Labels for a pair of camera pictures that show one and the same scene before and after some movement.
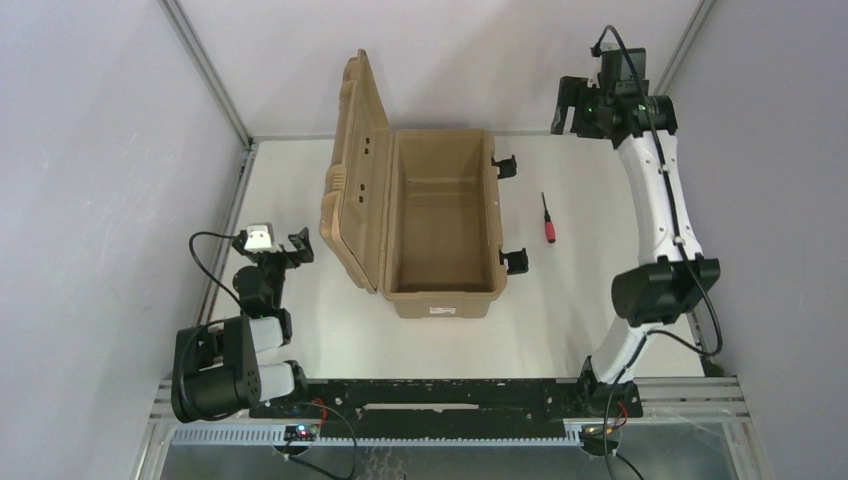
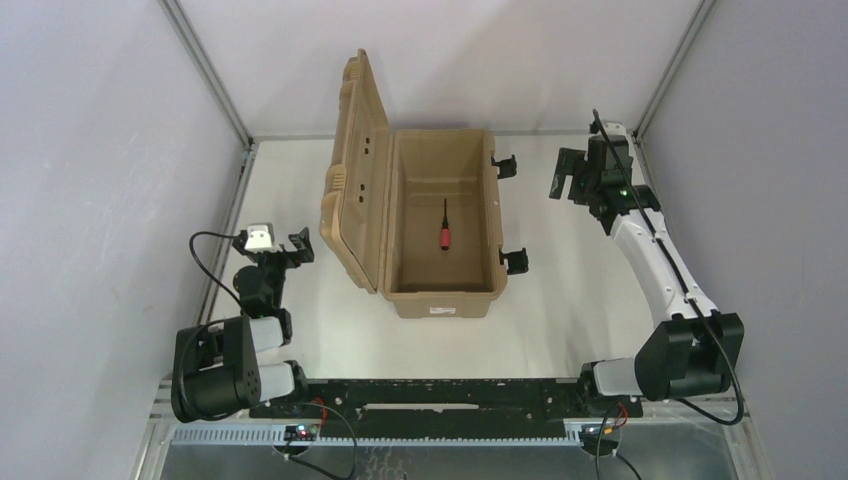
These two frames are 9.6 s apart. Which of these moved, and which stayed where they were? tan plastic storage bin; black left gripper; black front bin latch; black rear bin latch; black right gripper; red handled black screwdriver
Moved: black right gripper; red handled black screwdriver
Stayed: tan plastic storage bin; black left gripper; black front bin latch; black rear bin latch
